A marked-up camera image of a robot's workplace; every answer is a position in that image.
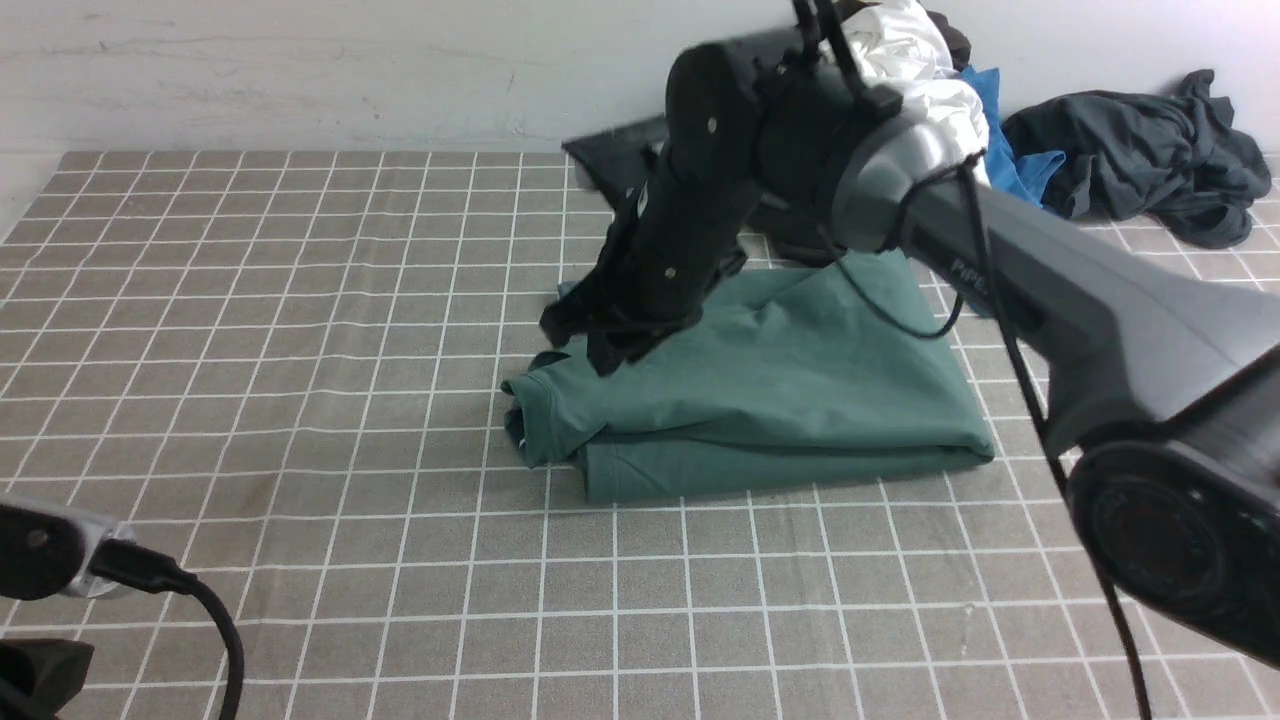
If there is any grey checkered tablecloth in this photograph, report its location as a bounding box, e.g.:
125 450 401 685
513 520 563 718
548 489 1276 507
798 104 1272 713
0 152 1280 720

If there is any dark grey crumpled garment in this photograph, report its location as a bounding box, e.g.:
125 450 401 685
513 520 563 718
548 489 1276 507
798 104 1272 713
1002 69 1272 250

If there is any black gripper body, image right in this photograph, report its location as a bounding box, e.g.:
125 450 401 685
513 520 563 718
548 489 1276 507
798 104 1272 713
598 42 776 336

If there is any black cable, image right arm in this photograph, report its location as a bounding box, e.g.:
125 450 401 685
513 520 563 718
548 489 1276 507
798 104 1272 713
790 0 1156 720

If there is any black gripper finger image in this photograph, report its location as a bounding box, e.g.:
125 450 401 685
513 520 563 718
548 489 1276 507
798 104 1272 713
588 315 701 378
540 275 616 348

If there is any black wrist camera, image left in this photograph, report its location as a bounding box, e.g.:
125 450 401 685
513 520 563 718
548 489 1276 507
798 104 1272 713
1 493 133 602

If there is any white crumpled shirt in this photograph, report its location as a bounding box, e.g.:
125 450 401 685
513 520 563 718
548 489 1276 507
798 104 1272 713
835 1 989 156

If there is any blue t-shirt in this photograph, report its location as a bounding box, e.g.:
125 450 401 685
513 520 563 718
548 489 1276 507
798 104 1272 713
957 67 1066 208

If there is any black cable, image left arm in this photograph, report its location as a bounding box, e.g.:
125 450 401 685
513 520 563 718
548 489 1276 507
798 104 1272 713
95 541 246 720

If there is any black cable, image arm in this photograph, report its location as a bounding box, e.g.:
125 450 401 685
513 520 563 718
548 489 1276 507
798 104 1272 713
790 0 1156 720
95 541 246 720

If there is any grey robot arm, image left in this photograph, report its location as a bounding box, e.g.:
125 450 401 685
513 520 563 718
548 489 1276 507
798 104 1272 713
1 638 95 719

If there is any black garment behind white shirt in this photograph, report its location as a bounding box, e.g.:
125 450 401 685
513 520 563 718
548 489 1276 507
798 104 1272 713
562 0 972 266

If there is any green long-sleeved shirt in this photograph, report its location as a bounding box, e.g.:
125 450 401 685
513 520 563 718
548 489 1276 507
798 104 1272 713
502 252 995 505

